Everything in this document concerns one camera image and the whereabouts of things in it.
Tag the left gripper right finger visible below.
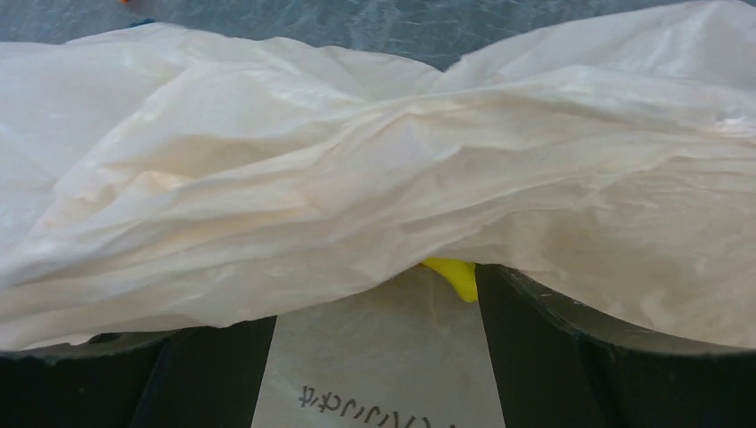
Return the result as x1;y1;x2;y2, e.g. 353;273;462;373
475;265;755;428

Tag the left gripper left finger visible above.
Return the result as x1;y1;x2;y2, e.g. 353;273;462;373
1;317;276;427

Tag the yellow fake banana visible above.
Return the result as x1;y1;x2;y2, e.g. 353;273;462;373
422;258;479;303

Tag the orange plastic bag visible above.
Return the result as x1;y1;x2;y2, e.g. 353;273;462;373
1;1;755;427

